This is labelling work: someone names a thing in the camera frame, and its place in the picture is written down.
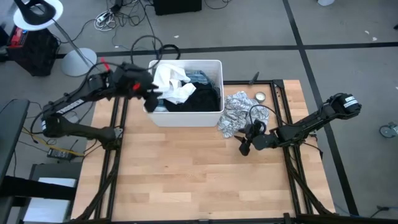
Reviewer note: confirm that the grey cabinet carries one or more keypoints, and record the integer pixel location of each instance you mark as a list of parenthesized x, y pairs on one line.
[(56, 169)]

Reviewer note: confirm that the white cloth with grey print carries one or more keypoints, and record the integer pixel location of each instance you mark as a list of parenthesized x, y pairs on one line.
[(239, 107)]

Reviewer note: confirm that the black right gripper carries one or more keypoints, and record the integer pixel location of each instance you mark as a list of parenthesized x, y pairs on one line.
[(262, 141)]

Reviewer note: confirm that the black power brick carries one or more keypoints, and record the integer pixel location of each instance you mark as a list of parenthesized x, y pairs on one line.
[(60, 154)]

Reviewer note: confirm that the short black stick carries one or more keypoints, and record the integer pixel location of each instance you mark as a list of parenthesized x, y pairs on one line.
[(254, 78)]

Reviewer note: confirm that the white round-base floor stand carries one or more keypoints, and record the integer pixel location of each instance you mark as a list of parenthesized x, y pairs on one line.
[(79, 62)]

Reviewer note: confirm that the black floor box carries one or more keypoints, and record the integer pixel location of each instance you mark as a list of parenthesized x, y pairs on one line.
[(177, 6)]

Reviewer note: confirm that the white power strip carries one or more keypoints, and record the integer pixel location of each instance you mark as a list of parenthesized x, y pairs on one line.
[(102, 18)]

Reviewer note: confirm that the black headset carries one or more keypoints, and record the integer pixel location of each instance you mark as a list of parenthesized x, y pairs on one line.
[(34, 17)]

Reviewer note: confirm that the black case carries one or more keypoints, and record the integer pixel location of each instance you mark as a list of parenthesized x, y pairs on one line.
[(37, 53)]

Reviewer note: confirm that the black floor plug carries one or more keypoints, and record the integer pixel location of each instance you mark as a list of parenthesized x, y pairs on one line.
[(383, 208)]

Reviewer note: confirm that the grey caster wheel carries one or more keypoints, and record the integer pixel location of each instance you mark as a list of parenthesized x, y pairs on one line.
[(388, 130)]

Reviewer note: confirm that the black aluminium frame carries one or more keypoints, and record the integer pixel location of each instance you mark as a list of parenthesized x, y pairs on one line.
[(239, 82)]

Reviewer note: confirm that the red box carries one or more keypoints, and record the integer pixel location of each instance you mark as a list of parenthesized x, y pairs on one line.
[(17, 37)]

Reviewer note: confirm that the white plastic laundry basket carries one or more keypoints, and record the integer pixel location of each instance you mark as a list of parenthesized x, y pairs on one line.
[(186, 119)]

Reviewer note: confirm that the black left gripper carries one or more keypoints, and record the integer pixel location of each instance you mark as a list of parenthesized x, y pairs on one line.
[(130, 79)]

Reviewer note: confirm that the blue striped shirt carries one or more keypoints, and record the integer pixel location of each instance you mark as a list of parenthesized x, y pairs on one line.
[(199, 77)]

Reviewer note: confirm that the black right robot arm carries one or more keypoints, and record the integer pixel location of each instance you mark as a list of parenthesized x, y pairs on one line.
[(311, 124)]

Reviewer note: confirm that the black desk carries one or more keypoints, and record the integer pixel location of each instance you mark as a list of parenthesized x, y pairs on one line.
[(12, 130)]

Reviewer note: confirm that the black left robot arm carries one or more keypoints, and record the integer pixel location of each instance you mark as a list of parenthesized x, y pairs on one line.
[(93, 134)]

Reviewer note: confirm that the white floor object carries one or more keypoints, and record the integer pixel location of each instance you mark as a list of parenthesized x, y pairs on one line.
[(326, 2)]

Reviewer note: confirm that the black printed garment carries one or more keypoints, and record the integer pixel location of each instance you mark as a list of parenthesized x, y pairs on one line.
[(199, 99)]

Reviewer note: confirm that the white shirt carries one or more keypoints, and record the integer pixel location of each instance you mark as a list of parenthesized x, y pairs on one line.
[(171, 84)]

